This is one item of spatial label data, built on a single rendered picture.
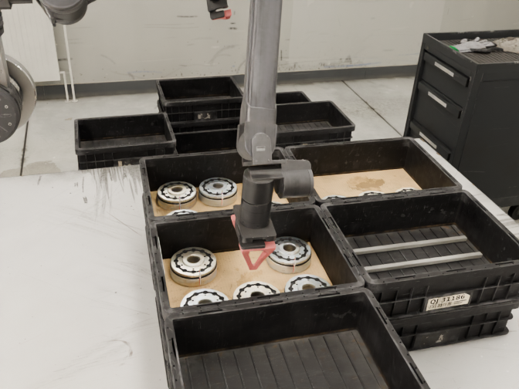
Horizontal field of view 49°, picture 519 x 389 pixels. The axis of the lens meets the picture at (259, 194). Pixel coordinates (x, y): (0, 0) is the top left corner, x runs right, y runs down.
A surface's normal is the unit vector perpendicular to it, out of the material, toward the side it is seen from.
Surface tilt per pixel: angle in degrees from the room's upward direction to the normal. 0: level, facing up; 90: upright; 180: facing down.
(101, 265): 0
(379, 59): 90
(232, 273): 0
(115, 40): 90
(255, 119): 59
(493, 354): 0
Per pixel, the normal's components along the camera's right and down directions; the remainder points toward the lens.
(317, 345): 0.04, -0.85
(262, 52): 0.21, 0.01
